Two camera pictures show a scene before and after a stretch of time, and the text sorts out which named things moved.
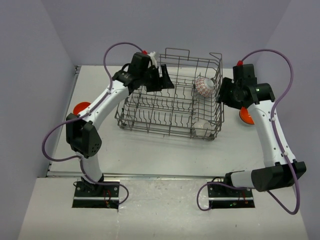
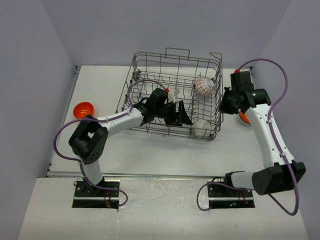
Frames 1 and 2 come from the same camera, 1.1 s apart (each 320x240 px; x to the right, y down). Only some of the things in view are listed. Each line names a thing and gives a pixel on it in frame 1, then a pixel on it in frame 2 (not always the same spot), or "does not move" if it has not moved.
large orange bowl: x=80 y=106 does not move
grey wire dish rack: x=193 y=109 does not move
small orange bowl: x=245 y=116 does not move
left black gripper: x=165 y=82 to x=183 y=118
